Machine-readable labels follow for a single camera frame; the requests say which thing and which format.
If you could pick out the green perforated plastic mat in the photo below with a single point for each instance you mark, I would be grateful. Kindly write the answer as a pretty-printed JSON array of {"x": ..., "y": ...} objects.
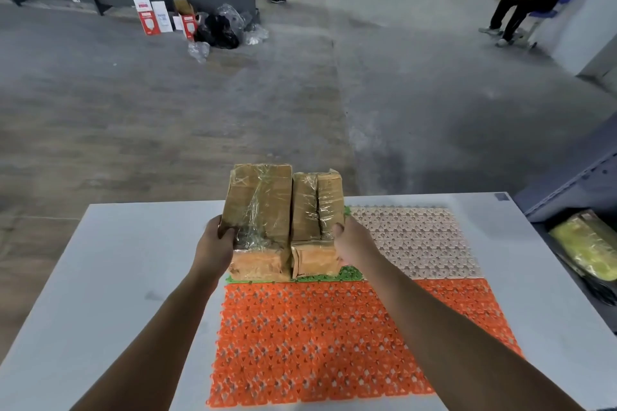
[{"x": 352, "y": 275}]

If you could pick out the tall red white carton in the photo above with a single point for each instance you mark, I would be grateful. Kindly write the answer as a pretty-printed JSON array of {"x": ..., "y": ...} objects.
[{"x": 147, "y": 18}]

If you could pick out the person's left forearm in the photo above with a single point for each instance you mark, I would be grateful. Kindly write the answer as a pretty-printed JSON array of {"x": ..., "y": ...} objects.
[{"x": 149, "y": 348}]

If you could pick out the person's right forearm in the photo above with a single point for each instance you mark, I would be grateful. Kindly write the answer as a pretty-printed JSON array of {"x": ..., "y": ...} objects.
[{"x": 463, "y": 348}]

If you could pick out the black rubbish bag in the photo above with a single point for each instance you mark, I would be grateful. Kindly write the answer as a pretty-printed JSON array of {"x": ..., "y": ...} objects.
[{"x": 217, "y": 35}]

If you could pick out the person's left hand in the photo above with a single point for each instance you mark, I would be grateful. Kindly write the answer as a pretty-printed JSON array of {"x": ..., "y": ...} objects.
[{"x": 212, "y": 251}]

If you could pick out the white table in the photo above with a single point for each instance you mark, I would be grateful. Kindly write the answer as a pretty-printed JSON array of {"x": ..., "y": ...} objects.
[{"x": 120, "y": 256}]

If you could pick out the taped parcel with white label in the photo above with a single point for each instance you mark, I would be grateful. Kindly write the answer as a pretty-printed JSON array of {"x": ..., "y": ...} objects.
[{"x": 260, "y": 203}]

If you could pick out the dark blue metal shelf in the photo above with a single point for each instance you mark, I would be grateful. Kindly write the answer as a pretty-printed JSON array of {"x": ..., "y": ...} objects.
[{"x": 569, "y": 184}]

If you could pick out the small red white carton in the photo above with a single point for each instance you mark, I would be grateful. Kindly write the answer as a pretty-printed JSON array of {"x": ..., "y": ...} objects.
[{"x": 189, "y": 29}]

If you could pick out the yellow parcel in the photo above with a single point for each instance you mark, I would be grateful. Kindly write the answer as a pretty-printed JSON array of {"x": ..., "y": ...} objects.
[{"x": 585, "y": 247}]

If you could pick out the grey square table sticker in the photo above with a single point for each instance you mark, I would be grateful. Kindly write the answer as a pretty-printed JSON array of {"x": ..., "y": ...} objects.
[{"x": 502, "y": 197}]

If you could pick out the taped brown parcel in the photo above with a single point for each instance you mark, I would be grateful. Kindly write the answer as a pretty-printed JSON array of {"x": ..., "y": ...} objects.
[{"x": 303, "y": 213}]

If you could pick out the clear plastic bag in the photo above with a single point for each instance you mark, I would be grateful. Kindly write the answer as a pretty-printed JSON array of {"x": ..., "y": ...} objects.
[
  {"x": 231, "y": 15},
  {"x": 199, "y": 52},
  {"x": 255, "y": 35}
]

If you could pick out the person's right hand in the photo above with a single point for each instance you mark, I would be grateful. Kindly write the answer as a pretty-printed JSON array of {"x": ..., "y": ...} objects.
[{"x": 356, "y": 247}]

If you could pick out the white perforated plastic mat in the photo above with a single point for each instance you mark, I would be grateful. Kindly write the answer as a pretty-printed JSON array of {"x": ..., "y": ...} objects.
[{"x": 414, "y": 242}]

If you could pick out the orange perforated plastic mat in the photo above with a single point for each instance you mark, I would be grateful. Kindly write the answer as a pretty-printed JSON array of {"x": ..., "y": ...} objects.
[{"x": 313, "y": 338}]

